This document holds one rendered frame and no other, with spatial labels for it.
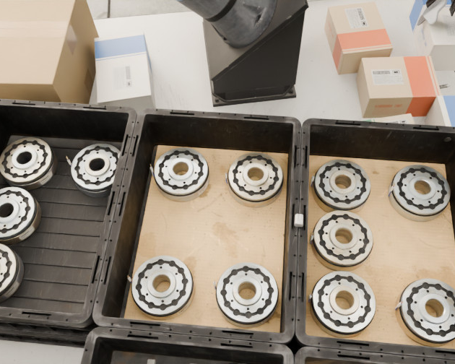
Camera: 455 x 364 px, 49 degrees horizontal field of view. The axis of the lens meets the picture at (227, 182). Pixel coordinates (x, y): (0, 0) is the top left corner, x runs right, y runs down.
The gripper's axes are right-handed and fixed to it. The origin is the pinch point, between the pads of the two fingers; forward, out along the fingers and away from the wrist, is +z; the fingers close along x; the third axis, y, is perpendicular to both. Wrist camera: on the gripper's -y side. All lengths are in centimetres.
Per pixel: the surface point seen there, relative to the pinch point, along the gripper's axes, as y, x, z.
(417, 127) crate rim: 43, -20, -17
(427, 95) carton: 23.7, -9.4, -1.2
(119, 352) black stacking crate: 80, -71, -7
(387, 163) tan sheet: 45, -23, -7
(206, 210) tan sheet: 54, -57, -7
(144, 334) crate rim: 79, -65, -17
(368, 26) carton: 2.1, -19.7, -1.2
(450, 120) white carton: 31.5, -6.6, -2.7
